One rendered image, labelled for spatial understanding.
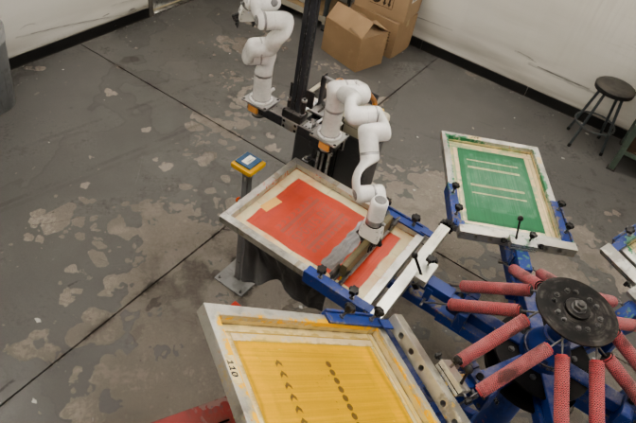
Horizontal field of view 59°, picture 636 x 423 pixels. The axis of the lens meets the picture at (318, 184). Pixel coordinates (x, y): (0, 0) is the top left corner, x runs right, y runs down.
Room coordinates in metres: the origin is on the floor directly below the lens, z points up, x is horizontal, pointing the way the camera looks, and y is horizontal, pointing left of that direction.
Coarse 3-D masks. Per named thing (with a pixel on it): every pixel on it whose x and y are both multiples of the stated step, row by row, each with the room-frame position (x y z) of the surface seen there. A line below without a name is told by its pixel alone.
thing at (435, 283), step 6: (432, 276) 1.59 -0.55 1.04; (432, 282) 1.56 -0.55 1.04; (438, 282) 1.57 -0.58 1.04; (444, 282) 1.58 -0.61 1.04; (420, 288) 1.56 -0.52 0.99; (432, 288) 1.54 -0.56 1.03; (438, 288) 1.54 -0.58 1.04; (444, 288) 1.55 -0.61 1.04; (450, 288) 1.55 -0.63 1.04; (432, 294) 1.53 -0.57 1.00; (438, 294) 1.52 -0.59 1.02; (444, 294) 1.51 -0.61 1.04; (450, 294) 1.52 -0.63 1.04; (444, 300) 1.51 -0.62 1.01
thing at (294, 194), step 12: (300, 180) 2.13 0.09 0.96; (288, 192) 2.03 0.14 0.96; (300, 192) 2.04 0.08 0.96; (312, 192) 2.06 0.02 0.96; (288, 204) 1.94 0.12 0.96; (336, 204) 2.01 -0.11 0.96; (348, 216) 1.95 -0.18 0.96; (360, 216) 1.96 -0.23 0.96; (348, 228) 1.86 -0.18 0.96; (384, 240) 1.83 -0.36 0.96; (396, 240) 1.85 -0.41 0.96; (372, 252) 1.74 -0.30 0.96; (384, 252) 1.76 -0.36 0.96
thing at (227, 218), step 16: (272, 176) 2.08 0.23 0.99; (320, 176) 2.15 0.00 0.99; (256, 192) 1.95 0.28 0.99; (240, 208) 1.83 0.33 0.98; (368, 208) 2.01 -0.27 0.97; (224, 224) 1.73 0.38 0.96; (240, 224) 1.72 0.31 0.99; (400, 224) 1.93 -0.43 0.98; (256, 240) 1.65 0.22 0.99; (416, 240) 1.84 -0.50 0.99; (288, 256) 1.59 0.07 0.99; (400, 256) 1.72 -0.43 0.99; (384, 288) 1.54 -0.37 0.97
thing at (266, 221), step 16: (272, 208) 1.89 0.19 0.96; (288, 208) 1.92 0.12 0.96; (256, 224) 1.77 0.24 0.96; (272, 224) 1.79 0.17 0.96; (288, 240) 1.71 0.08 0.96; (336, 240) 1.77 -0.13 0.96; (304, 256) 1.64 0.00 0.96; (320, 256) 1.66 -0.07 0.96; (368, 256) 1.71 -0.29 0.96; (368, 272) 1.62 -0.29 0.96
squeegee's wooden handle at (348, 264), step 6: (390, 216) 1.89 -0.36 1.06; (384, 222) 1.84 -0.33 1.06; (390, 222) 1.88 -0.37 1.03; (384, 228) 1.83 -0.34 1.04; (366, 240) 1.71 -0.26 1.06; (360, 246) 1.67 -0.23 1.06; (366, 246) 1.68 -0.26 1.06; (354, 252) 1.63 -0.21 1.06; (360, 252) 1.64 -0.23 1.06; (366, 252) 1.70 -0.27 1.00; (348, 258) 1.58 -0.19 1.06; (354, 258) 1.59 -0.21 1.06; (360, 258) 1.64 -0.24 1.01; (342, 264) 1.55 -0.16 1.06; (348, 264) 1.55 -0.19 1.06; (354, 264) 1.60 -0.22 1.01; (342, 270) 1.54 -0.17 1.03; (348, 270) 1.56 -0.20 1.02; (342, 276) 1.54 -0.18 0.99
